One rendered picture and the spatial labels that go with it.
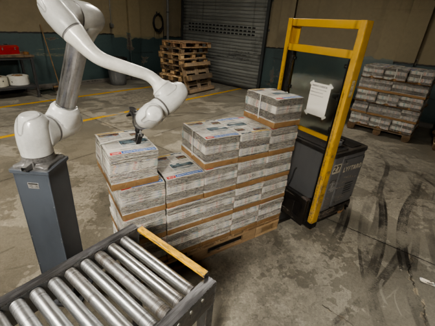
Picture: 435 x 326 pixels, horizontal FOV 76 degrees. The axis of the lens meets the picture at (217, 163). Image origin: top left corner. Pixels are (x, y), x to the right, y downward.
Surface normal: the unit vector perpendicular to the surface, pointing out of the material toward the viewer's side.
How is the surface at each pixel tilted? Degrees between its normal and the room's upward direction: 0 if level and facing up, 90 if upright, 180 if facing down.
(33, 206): 90
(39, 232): 90
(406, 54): 90
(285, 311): 0
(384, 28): 90
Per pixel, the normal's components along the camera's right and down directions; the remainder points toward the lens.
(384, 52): -0.61, 0.31
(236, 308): 0.07, -0.89
